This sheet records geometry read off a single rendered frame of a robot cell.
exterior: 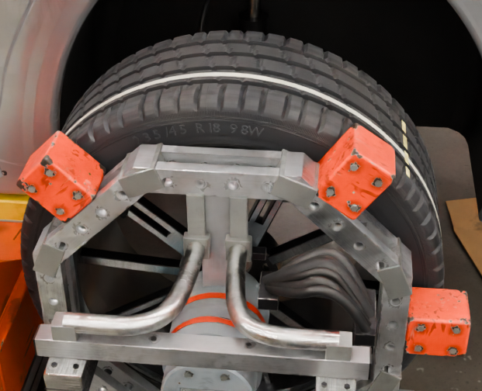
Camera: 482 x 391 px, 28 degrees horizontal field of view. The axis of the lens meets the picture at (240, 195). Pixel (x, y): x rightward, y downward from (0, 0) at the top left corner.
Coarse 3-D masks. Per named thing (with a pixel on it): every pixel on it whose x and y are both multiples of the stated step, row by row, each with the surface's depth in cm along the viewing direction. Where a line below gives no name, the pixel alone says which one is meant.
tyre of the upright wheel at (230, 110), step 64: (128, 64) 151; (192, 64) 141; (256, 64) 140; (320, 64) 145; (64, 128) 154; (128, 128) 135; (192, 128) 134; (256, 128) 133; (320, 128) 133; (384, 128) 142; (384, 192) 137
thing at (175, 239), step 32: (160, 224) 147; (256, 224) 145; (96, 256) 152; (128, 256) 153; (288, 256) 148; (96, 288) 161; (128, 288) 171; (160, 288) 178; (288, 320) 156; (320, 320) 171; (352, 320) 162; (288, 384) 163
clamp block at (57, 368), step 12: (60, 360) 124; (72, 360) 124; (84, 360) 124; (96, 360) 129; (48, 372) 122; (60, 372) 122; (72, 372) 122; (84, 372) 123; (48, 384) 123; (60, 384) 122; (72, 384) 122; (84, 384) 123
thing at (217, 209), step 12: (216, 204) 131; (228, 204) 131; (216, 216) 133; (228, 216) 132; (216, 228) 134; (228, 228) 134; (216, 240) 135; (216, 252) 136; (204, 264) 138; (216, 264) 138; (204, 276) 139; (216, 276) 139
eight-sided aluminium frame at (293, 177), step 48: (144, 144) 133; (144, 192) 131; (192, 192) 130; (240, 192) 129; (288, 192) 128; (48, 240) 138; (336, 240) 132; (384, 240) 137; (48, 288) 143; (384, 288) 136; (384, 336) 141; (96, 384) 154; (144, 384) 160; (384, 384) 146
